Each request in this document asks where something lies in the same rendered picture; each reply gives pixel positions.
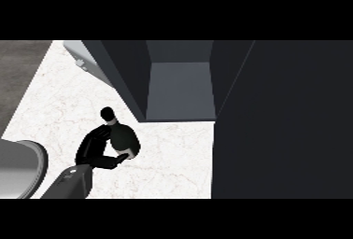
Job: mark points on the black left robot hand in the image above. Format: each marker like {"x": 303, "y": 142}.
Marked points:
{"x": 90, "y": 148}

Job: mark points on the dark green wine bottle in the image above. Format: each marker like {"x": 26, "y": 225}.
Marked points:
{"x": 122, "y": 137}

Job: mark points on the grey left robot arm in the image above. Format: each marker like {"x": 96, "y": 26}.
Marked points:
{"x": 68, "y": 183}

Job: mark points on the pale grey cabinet door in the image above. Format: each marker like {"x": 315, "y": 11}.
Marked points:
{"x": 87, "y": 63}

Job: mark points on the dark grey open cabinet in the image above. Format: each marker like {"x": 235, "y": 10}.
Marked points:
{"x": 176, "y": 87}

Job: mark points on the dark grey cabinet door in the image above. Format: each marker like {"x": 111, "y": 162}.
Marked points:
{"x": 285, "y": 121}

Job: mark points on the grey round appliance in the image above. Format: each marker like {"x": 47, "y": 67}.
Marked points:
{"x": 21, "y": 169}

